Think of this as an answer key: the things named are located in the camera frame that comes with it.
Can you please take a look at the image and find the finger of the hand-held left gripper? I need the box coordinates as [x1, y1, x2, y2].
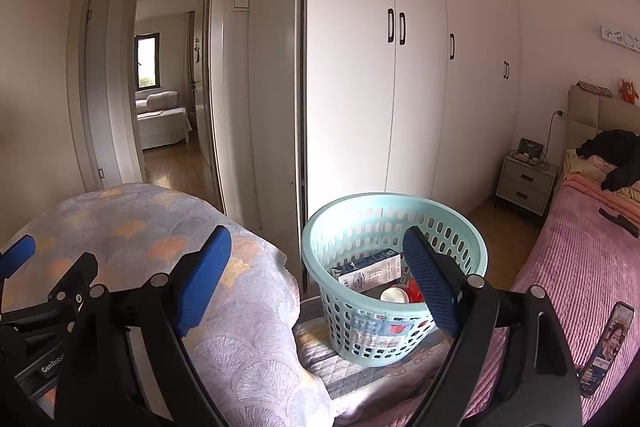
[0, 235, 37, 280]
[0, 251, 99, 325]

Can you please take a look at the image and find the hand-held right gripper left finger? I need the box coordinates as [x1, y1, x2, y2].
[55, 224, 233, 427]

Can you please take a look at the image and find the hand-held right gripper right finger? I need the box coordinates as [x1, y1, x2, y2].
[401, 227, 583, 427]

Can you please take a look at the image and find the white and blue carton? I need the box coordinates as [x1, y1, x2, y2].
[331, 248, 403, 294]

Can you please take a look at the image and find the light blue plastic basket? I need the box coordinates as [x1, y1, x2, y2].
[301, 193, 488, 368]

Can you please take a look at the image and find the grey quilted mat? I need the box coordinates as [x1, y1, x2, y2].
[292, 297, 453, 427]

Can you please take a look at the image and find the grey nightstand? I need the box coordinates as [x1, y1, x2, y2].
[496, 152, 558, 217]

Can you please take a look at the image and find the pink bed cover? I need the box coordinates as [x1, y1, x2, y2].
[470, 177, 640, 427]

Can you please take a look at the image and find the white covered bed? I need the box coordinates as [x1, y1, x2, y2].
[136, 91, 193, 151]

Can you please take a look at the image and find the white wardrobe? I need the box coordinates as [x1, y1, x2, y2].
[305, 0, 521, 218]

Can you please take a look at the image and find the white patterned pillow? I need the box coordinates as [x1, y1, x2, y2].
[145, 91, 179, 110]

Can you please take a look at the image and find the smartphone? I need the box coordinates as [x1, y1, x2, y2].
[579, 301, 636, 398]

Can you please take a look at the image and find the yellow and pink folded bedding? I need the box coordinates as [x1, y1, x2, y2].
[562, 149, 640, 202]

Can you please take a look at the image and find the white door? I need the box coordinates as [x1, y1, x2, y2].
[250, 0, 307, 248]

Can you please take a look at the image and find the dark framed window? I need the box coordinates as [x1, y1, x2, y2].
[134, 33, 162, 90]

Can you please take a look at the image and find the beige padded headboard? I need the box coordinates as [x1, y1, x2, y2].
[565, 84, 640, 152]

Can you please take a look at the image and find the black clothing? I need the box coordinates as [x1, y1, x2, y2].
[576, 129, 640, 192]

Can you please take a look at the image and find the leopard-print cloth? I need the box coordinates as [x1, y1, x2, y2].
[576, 80, 613, 98]

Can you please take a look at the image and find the red plush toy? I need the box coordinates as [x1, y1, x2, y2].
[617, 78, 640, 104]

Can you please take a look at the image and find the white wall decoration strip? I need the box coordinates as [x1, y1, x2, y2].
[602, 24, 640, 50]

